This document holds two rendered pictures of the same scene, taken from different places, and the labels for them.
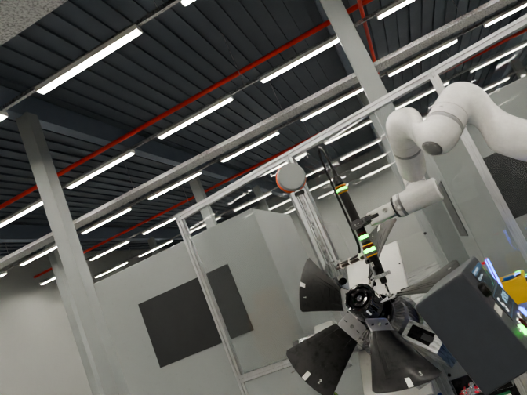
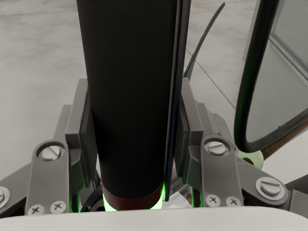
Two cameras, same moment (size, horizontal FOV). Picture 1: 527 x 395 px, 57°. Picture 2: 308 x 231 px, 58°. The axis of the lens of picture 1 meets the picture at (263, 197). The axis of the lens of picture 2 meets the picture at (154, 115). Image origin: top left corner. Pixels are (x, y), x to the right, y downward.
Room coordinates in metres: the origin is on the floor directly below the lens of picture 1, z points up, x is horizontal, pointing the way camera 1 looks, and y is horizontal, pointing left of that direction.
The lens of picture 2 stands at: (1.77, -0.37, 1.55)
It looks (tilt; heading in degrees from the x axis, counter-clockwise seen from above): 39 degrees down; 59
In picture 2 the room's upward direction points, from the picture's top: 2 degrees clockwise
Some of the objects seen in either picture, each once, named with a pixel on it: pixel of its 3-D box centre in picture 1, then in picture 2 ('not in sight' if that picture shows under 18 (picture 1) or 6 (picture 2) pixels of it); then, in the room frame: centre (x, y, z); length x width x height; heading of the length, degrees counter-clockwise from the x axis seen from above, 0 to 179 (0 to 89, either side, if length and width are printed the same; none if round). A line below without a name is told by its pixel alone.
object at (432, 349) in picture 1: (430, 343); not in sight; (1.82, -0.34, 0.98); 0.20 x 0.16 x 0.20; 154
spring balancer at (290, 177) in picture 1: (290, 178); not in sight; (2.53, -0.17, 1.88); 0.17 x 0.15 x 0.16; 64
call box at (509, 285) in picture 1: (516, 289); not in sight; (1.92, -0.74, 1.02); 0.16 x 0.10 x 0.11; 154
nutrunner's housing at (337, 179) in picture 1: (357, 225); not in sight; (1.81, -0.28, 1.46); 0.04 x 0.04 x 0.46
